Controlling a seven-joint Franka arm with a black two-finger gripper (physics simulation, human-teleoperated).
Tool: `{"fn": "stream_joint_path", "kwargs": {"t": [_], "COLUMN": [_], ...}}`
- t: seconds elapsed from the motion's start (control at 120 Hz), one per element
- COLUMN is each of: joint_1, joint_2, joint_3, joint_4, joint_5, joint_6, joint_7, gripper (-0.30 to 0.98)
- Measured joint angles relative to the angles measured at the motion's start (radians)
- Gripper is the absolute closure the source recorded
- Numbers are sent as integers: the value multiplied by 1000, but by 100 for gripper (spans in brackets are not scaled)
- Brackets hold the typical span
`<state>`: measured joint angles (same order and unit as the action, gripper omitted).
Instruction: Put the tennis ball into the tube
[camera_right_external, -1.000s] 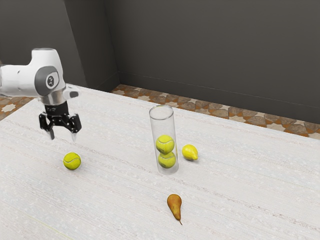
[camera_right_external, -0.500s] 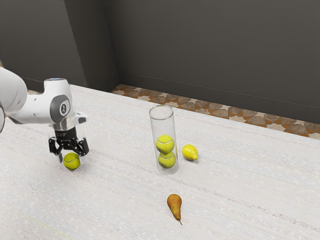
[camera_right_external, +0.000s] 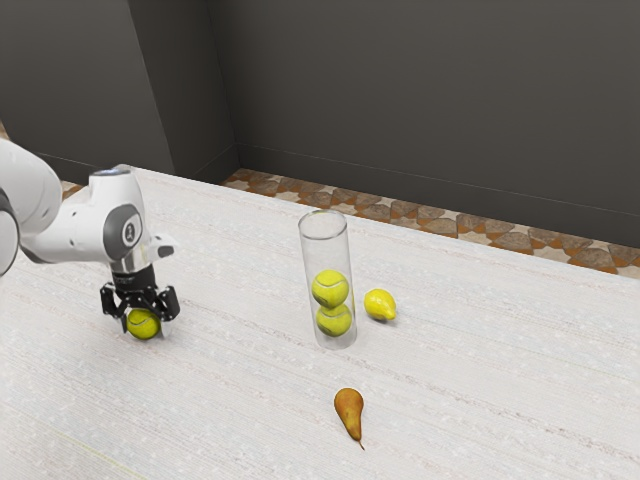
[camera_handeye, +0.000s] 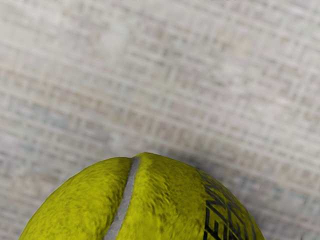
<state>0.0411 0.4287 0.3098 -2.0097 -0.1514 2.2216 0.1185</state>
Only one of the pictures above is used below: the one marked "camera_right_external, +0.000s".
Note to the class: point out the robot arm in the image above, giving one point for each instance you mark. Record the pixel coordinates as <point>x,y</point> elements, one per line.
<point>75,225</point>

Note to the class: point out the clear plastic tube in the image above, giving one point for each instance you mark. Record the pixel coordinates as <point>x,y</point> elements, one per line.
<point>327,280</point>

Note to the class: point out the brown pear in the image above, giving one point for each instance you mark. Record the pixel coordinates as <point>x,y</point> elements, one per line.
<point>350,404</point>

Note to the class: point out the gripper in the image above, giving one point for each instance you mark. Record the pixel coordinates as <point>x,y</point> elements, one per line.
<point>133,280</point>

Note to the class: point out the yellow tennis ball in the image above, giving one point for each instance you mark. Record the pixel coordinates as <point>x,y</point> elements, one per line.
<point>330,288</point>
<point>143,323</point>
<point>334,320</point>

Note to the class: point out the yellow lemon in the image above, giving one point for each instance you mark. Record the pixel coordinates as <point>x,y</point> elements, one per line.
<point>379,304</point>

